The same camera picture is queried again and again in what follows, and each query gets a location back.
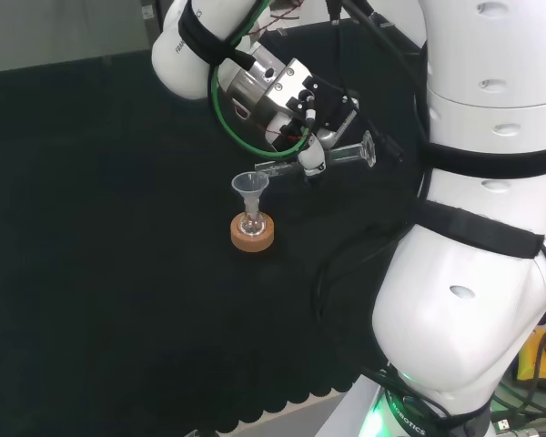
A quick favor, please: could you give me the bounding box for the green cable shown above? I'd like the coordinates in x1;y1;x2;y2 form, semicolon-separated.
208;0;320;158

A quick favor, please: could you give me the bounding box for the yellow stop button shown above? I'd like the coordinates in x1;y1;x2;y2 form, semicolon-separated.
515;323;546;389

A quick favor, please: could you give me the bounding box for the clear plastic funnel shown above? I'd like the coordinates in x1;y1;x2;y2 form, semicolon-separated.
230;171;270;216

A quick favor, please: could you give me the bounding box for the glass round-bottom flask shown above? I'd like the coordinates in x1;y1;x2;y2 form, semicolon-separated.
237;208;263;239

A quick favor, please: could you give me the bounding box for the black bench cloth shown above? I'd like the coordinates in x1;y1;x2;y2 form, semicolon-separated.
0;25;433;433

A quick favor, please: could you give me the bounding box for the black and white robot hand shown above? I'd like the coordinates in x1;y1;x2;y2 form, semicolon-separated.
266;75;361;183

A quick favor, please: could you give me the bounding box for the cork ring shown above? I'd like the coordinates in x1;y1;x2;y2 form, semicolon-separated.
229;210;276;252

